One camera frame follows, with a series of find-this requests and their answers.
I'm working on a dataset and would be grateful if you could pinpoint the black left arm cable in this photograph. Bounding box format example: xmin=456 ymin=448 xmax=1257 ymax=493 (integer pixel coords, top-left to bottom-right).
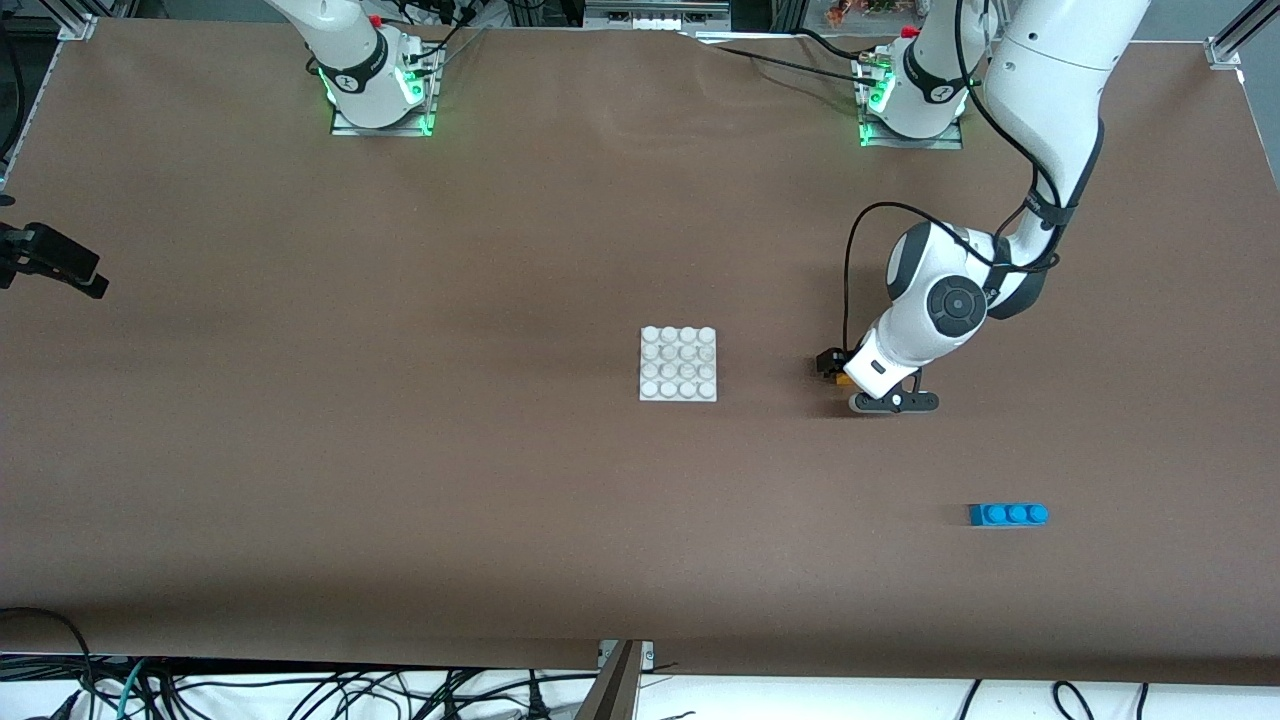
xmin=843 ymin=0 xmax=1063 ymax=351

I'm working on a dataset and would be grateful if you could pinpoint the teal floor cable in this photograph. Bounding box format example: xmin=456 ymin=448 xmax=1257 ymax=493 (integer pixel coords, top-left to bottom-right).
xmin=112 ymin=658 xmax=151 ymax=720

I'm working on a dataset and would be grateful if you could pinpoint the white studded base plate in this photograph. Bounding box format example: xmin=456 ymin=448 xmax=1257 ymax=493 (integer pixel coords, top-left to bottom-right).
xmin=638 ymin=325 xmax=719 ymax=403

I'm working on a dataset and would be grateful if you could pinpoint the black looped floor cable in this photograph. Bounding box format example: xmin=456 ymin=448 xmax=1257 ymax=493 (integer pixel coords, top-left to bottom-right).
xmin=0 ymin=606 xmax=96 ymax=720

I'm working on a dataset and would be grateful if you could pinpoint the orange background object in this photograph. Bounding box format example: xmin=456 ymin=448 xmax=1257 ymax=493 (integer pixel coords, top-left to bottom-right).
xmin=828 ymin=0 xmax=901 ymax=26

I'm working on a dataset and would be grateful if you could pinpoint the short black cable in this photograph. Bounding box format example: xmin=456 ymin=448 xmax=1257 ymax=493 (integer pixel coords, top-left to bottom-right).
xmin=795 ymin=28 xmax=876 ymax=59

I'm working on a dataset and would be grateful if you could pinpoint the brown table cover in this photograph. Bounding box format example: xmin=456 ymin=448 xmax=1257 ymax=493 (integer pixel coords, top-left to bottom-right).
xmin=0 ymin=18 xmax=1280 ymax=686

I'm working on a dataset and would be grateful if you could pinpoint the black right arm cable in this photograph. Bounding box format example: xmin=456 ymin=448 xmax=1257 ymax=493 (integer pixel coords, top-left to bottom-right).
xmin=0 ymin=25 xmax=26 ymax=191

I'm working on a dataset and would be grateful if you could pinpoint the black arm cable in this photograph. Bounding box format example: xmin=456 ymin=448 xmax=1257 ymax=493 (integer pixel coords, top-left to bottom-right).
xmin=843 ymin=0 xmax=1063 ymax=351
xmin=0 ymin=25 xmax=26 ymax=191

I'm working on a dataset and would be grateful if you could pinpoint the black base cable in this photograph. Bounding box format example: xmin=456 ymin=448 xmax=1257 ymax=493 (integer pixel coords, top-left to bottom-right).
xmin=415 ymin=25 xmax=488 ymax=79

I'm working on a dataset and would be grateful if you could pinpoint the blue three-stud block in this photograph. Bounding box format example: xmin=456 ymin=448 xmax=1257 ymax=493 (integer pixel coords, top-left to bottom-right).
xmin=968 ymin=502 xmax=1050 ymax=529

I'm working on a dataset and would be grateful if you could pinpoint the long black cable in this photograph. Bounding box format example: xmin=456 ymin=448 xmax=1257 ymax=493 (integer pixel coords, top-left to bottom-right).
xmin=712 ymin=44 xmax=881 ymax=91

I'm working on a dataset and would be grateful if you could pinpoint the aluminium profile leg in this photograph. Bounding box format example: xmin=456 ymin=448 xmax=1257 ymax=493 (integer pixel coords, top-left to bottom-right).
xmin=575 ymin=640 xmax=656 ymax=720

